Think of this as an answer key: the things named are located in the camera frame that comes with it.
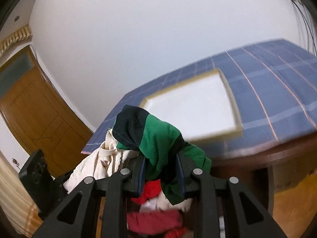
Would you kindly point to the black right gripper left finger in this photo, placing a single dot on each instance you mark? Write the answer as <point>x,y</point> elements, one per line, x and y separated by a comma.
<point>77,214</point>

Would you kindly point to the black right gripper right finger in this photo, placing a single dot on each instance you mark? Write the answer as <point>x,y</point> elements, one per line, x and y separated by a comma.
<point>223,206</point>

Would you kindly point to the cream white underwear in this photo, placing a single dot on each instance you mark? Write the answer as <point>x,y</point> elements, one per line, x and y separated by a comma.
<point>103,162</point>

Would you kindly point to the dark red underwear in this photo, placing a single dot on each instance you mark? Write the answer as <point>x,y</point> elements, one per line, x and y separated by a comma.
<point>153,222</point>

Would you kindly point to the green and navy underwear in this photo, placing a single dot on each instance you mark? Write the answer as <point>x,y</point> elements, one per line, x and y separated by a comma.
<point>137,130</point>

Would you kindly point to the bright red underwear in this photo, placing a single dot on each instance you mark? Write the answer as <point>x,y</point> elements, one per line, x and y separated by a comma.
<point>151,189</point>

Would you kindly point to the brown wooden door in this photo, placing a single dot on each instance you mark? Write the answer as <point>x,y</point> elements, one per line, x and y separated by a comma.
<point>38,117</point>

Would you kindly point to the white tray with gold rim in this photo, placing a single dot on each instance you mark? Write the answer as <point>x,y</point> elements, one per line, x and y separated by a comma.
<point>202,107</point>

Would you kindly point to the wall socket with cables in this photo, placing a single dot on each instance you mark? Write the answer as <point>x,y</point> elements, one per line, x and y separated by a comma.
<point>305,20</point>

